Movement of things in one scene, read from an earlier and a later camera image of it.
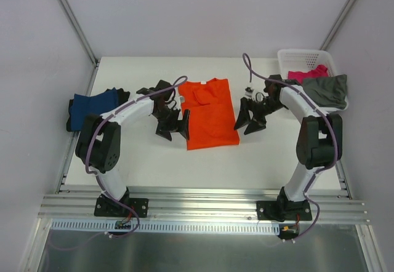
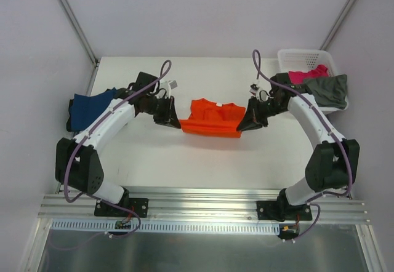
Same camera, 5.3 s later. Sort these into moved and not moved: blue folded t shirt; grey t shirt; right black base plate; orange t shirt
Moved: orange t shirt
Not moved: right black base plate; grey t shirt; blue folded t shirt
